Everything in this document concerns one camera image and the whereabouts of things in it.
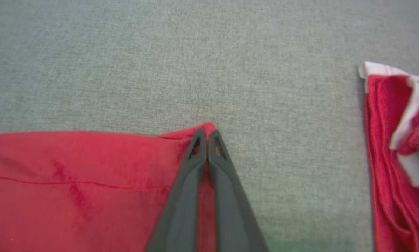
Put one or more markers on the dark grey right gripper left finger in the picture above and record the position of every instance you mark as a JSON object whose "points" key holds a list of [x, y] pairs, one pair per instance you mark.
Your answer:
{"points": [[185, 203]]}

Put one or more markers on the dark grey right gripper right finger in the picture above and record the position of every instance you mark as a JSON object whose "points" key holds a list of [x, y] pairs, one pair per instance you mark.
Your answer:
{"points": [[230, 203]]}

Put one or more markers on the red shorts with white stripe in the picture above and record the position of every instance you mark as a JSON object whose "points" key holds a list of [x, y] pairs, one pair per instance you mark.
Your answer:
{"points": [[73, 196]]}

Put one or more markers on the red garment with striped trim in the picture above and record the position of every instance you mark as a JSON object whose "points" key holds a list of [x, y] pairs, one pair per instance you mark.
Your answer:
{"points": [[388, 157]]}

